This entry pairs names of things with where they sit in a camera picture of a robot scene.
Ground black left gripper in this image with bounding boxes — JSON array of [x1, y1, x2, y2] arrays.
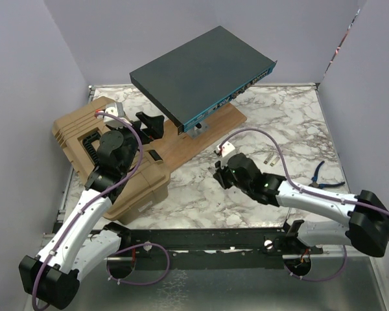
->
[[110, 112, 164, 174]]

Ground dark grey network switch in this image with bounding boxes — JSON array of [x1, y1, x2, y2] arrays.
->
[[130, 26, 276, 133]]

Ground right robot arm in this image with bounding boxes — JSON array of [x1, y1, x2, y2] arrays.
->
[[213, 154, 389, 257]]

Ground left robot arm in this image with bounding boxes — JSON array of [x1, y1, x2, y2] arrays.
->
[[19, 108, 164, 310]]

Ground wooden base board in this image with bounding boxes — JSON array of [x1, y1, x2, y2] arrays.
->
[[150, 104, 247, 172]]

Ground tan plastic tool case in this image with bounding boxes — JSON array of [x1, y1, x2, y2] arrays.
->
[[52, 97, 171, 225]]

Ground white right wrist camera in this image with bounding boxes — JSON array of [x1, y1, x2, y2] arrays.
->
[[215, 141, 236, 158]]

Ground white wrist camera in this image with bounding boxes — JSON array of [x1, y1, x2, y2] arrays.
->
[[95, 102, 129, 126], [215, 141, 236, 158]]

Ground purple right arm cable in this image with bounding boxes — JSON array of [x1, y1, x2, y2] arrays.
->
[[218, 128, 389, 242]]

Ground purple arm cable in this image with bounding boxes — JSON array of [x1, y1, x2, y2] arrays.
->
[[218, 128, 389, 242], [30, 111, 144, 311]]

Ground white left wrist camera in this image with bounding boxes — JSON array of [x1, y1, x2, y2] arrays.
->
[[95, 102, 129, 126]]

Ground silver metal switch stand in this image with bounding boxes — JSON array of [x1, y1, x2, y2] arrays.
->
[[186, 121, 209, 139]]

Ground black metal mounting rail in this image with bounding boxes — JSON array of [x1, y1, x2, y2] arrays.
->
[[104, 222, 308, 270]]

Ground blue handled pliers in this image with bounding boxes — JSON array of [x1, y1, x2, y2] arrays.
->
[[307, 160, 346, 189]]

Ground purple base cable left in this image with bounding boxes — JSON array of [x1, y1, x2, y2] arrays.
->
[[107, 242, 171, 287]]

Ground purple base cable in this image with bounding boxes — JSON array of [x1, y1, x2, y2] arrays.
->
[[107, 242, 171, 287], [286, 244, 348, 282]]

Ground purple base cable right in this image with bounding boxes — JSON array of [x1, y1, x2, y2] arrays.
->
[[286, 244, 348, 282]]

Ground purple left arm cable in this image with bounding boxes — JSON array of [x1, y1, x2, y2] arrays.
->
[[30, 111, 144, 311]]

